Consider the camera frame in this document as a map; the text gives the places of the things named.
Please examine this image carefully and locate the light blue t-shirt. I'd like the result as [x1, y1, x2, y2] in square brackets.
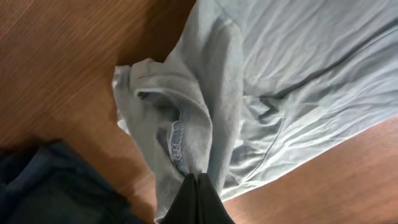
[112, 0, 397, 222]

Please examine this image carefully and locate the dark navy folded garment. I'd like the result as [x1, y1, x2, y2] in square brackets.
[1, 141, 142, 224]

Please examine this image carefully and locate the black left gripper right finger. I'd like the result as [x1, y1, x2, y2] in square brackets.
[197, 173, 234, 224]

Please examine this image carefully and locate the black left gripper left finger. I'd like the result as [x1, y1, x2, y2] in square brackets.
[160, 174, 197, 224]

